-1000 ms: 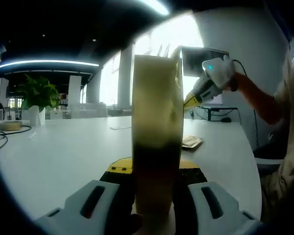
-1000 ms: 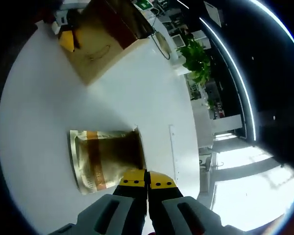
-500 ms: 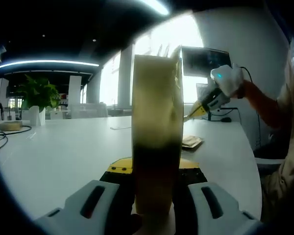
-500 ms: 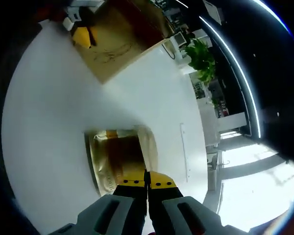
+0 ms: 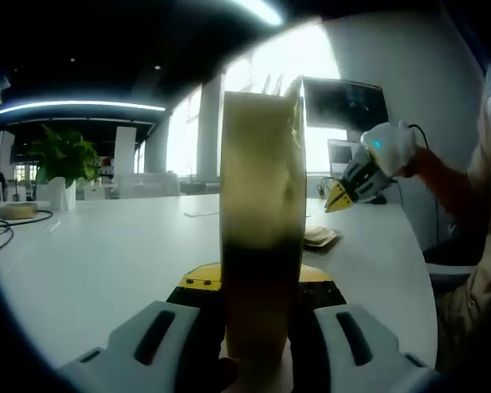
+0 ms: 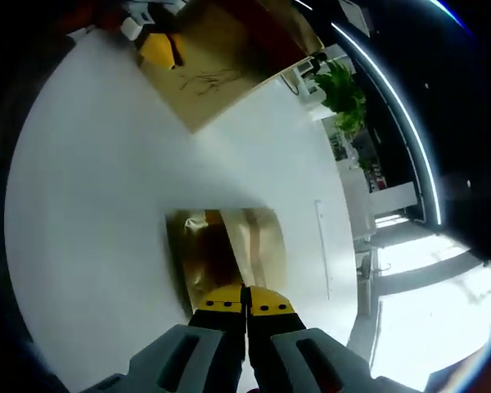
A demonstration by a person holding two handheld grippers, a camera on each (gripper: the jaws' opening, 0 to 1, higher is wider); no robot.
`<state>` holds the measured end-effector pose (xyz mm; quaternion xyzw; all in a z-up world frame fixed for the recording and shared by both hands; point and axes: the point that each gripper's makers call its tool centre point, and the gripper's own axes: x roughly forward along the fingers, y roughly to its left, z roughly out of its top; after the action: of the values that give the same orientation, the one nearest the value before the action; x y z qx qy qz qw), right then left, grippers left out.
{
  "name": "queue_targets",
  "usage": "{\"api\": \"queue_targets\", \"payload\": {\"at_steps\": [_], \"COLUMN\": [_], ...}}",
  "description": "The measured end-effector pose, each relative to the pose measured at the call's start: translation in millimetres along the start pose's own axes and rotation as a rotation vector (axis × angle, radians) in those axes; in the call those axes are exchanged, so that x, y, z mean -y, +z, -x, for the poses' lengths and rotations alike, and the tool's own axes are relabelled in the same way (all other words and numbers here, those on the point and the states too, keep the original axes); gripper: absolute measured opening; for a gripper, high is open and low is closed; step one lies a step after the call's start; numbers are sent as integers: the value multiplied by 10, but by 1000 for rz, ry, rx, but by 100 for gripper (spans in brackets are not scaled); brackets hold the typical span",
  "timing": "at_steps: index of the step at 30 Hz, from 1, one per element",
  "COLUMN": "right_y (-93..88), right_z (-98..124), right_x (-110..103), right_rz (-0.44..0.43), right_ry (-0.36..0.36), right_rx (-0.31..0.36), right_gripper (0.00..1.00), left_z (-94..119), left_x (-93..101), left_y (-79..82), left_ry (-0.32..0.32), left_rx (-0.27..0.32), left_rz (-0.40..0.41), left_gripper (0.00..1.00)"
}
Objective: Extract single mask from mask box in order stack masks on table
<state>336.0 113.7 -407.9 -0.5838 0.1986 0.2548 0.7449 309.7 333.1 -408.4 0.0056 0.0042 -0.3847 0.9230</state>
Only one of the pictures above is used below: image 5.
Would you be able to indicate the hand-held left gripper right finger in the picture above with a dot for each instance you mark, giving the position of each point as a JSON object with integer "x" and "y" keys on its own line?
{"x": 352, "y": 352}

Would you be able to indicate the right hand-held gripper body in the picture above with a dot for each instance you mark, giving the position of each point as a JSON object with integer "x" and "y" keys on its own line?
{"x": 393, "y": 147}

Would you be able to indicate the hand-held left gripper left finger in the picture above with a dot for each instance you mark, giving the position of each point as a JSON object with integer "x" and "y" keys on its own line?
{"x": 147, "y": 348}

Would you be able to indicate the gold mask box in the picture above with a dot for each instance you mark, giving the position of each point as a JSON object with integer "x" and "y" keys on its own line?
{"x": 258, "y": 184}

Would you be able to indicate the bundle of mask packets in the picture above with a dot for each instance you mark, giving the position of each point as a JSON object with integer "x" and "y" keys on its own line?
{"x": 288, "y": 87}

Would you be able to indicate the translucent storage box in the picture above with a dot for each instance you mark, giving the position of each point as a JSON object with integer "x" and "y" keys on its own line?
{"x": 147, "y": 185}

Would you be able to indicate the round tan box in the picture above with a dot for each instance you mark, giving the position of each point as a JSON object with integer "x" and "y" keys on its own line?
{"x": 18, "y": 210}

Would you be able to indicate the person's left hand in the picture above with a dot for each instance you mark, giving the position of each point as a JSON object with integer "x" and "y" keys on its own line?
{"x": 227, "y": 376}

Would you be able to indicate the black computer mouse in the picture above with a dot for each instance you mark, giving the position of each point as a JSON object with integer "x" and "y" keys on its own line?
{"x": 379, "y": 200}

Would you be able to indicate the open laptop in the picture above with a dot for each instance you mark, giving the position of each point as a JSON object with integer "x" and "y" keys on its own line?
{"x": 339, "y": 155}

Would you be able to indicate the dark flat monitor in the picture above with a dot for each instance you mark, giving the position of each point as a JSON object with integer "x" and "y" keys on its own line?
{"x": 343, "y": 102}

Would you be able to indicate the white table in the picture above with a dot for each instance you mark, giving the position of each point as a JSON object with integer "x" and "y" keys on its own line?
{"x": 106, "y": 266}

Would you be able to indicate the white office chair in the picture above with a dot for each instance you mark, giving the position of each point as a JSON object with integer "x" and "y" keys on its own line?
{"x": 450, "y": 270}

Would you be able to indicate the person's beige shirt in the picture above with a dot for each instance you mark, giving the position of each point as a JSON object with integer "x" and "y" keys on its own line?
{"x": 483, "y": 225}

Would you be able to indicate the small white stick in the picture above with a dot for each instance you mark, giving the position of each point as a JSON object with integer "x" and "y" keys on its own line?
{"x": 53, "y": 227}

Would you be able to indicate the long ceiling light strip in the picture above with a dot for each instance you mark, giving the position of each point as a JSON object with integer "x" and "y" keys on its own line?
{"x": 77, "y": 105}
{"x": 262, "y": 11}

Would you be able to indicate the potted green plant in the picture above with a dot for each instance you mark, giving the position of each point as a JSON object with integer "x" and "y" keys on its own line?
{"x": 65, "y": 157}

